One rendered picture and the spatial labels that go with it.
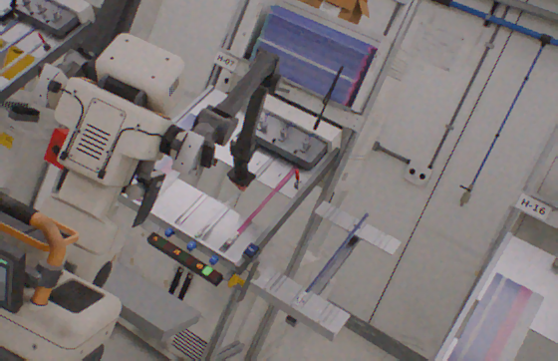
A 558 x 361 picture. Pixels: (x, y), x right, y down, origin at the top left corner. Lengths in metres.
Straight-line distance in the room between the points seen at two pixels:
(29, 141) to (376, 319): 2.36
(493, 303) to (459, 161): 1.81
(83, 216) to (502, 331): 1.44
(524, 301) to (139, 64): 1.55
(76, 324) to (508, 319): 1.51
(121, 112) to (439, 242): 2.82
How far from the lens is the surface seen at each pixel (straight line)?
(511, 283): 2.56
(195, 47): 4.91
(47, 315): 1.55
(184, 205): 2.66
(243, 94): 1.99
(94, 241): 1.88
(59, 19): 3.50
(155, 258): 3.04
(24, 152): 3.57
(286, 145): 2.76
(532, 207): 2.65
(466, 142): 4.17
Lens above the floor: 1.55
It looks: 11 degrees down
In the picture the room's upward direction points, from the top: 24 degrees clockwise
